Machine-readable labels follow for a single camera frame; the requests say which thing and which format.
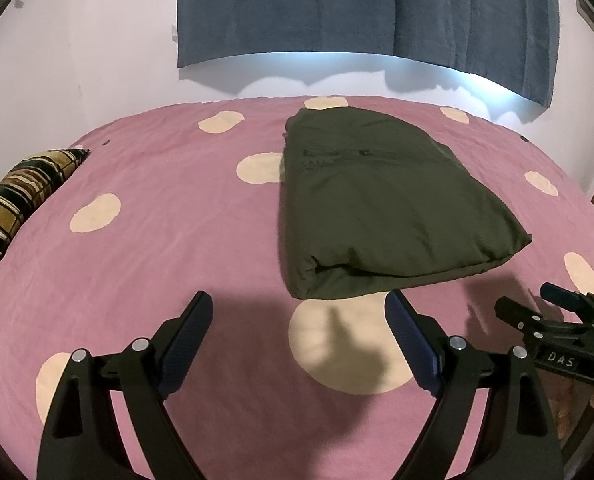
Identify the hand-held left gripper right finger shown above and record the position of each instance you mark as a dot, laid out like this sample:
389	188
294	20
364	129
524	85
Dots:
412	340

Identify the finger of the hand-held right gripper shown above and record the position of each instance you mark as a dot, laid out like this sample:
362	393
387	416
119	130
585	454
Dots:
557	292
517	317

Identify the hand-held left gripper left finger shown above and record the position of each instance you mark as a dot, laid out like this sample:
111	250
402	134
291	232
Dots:
187	340

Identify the olive green jacket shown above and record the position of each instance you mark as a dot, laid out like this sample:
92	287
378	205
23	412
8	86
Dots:
377	200

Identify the pink dotted bedsheet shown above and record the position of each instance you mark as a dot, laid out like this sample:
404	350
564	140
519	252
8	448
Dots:
177	185

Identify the striped brown pillow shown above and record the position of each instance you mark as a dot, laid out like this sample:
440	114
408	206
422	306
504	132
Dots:
22	195

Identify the blue curtain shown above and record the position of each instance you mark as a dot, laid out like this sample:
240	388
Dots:
302	10

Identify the wall picture frame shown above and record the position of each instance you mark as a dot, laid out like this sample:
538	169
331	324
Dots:
589	15

